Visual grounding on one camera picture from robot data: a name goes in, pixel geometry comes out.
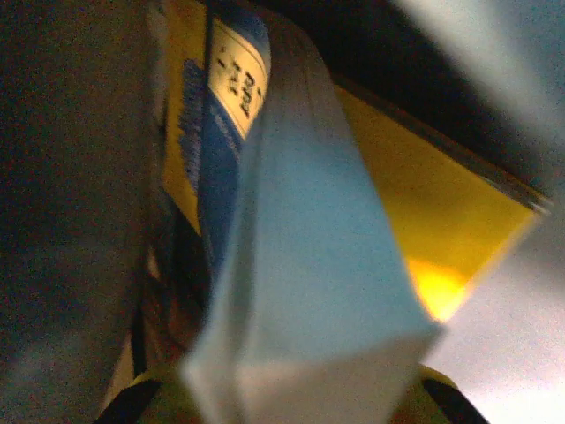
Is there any plain yellow book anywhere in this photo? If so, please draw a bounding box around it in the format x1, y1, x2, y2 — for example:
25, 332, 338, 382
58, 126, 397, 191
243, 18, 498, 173
333, 79, 551, 323

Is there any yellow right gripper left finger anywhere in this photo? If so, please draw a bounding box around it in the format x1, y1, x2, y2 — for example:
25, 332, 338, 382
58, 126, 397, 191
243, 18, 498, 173
94, 364, 200, 424

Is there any cream canvas backpack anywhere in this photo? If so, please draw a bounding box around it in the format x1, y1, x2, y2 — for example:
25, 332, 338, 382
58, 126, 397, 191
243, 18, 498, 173
0, 0, 565, 424

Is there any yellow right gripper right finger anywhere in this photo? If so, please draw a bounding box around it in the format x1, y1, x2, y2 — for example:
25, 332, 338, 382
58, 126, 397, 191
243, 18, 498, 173
396, 364, 480, 424

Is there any yellow book with blue-haired cartoon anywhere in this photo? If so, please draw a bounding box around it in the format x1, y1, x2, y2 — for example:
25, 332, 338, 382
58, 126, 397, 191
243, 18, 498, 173
159, 0, 211, 238

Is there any blue book with white label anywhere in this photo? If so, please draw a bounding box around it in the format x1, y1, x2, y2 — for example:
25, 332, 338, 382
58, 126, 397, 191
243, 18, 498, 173
178, 8, 445, 424

